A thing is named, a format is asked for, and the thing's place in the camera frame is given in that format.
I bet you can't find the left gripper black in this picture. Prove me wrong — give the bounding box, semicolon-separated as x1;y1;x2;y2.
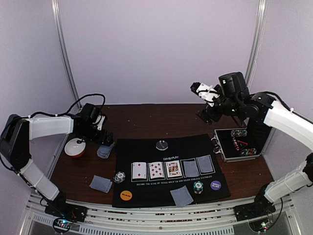
79;124;112;146

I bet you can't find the grey playing card deck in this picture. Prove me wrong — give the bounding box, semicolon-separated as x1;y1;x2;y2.
97;143;114;159

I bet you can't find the blue white chip stack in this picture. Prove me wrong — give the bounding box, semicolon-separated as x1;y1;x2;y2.
113;171;126;184

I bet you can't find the two of diamonds card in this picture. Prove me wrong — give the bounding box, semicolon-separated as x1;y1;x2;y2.
132;162;147;180

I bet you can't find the board card face down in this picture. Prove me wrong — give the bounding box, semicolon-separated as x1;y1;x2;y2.
183;161;199;177
196;155;215;174

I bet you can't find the clear round dealer button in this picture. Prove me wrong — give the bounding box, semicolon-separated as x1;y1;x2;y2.
156;140;168;151

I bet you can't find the nine of diamonds card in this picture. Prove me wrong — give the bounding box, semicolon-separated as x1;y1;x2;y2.
148;162;164;179

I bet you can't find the orange big blind button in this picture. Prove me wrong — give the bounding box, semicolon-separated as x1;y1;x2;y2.
120;190;133;201

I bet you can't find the king face card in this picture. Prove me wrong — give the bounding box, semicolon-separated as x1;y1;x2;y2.
165;161;182;178

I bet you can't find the blue small blind button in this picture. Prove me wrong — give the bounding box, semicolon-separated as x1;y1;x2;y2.
210;180;222;191

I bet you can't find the mixed colour chip stack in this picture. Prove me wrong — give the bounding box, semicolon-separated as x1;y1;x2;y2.
193;181;203;194

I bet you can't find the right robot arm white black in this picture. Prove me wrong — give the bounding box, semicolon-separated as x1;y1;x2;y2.
190;72;313;221

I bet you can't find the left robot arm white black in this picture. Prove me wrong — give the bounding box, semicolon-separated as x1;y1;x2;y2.
0;103;113;222

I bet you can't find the white red bowl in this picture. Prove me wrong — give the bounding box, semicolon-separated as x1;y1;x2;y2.
64;138;86;158

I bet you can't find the poker chip row upper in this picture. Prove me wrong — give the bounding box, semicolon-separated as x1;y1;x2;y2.
230;129;247;137

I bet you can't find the poker chip row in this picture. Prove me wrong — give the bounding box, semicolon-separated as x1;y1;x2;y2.
230;129;247;137
240;148;257;157

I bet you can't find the aluminium poker chip case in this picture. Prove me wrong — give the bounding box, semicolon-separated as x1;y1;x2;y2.
211;119;273;163

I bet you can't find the poker chip row lower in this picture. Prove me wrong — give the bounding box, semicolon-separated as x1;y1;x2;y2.
240;148;257;157

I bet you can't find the black poker cloth mat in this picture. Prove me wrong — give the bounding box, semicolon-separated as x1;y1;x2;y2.
112;134;231;208

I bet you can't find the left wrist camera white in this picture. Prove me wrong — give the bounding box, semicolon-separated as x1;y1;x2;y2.
93;115;107;131

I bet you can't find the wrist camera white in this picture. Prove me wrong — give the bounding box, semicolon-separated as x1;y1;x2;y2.
93;115;107;131
190;82;221;107

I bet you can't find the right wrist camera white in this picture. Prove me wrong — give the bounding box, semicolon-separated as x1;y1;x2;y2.
190;82;221;107

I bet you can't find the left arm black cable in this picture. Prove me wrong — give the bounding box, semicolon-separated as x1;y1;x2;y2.
0;94;107;172

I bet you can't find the right aluminium frame post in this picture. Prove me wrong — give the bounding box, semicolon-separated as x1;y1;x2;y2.
245;0;267;85

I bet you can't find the aluminium frame post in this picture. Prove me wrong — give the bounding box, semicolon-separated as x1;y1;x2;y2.
245;0;267;85
51;0;81;109

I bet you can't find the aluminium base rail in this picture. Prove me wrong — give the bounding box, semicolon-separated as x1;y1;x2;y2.
19;190;301;235

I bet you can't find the left aluminium frame post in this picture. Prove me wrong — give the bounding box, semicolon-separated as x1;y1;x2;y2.
51;0;81;109

